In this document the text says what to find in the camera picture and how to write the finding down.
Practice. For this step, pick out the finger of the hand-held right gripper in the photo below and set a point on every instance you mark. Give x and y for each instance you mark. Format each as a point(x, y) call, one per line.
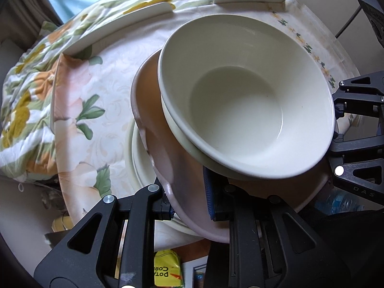
point(360, 91)
point(357, 153)

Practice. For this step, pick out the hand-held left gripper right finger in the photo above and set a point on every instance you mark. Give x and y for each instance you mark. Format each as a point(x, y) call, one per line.
point(210, 195)

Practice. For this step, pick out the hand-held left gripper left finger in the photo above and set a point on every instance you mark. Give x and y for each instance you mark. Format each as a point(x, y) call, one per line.
point(141, 213)

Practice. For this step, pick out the pink plastic basin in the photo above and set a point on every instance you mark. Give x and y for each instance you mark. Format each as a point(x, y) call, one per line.
point(177, 168)

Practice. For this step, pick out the large cream plate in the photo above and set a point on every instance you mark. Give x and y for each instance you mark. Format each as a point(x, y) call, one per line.
point(133, 153)

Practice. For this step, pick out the cream bowl with heart print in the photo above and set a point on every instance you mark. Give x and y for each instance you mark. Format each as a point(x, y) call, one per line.
point(180, 132)

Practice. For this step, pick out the plain cream bowl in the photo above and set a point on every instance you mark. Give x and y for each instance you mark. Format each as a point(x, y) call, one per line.
point(240, 96)

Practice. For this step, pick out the clear water bottle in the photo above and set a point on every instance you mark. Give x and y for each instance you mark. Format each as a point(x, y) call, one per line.
point(339, 202)

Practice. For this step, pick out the yellow snack packet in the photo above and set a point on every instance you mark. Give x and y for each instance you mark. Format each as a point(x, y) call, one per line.
point(168, 270)

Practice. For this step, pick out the dark grey device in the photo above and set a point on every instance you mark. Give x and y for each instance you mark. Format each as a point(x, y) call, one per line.
point(373, 21)

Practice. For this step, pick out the dark flat box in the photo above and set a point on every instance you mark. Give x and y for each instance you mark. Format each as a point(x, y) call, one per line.
point(51, 240)

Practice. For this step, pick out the beige floral tablecloth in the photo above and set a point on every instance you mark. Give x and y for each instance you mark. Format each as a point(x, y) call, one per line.
point(99, 81)

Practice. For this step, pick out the floral blanket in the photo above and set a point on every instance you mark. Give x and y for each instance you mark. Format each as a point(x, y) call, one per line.
point(27, 96)

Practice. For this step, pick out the brown curtain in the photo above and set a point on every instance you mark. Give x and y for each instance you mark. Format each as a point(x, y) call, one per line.
point(30, 0)

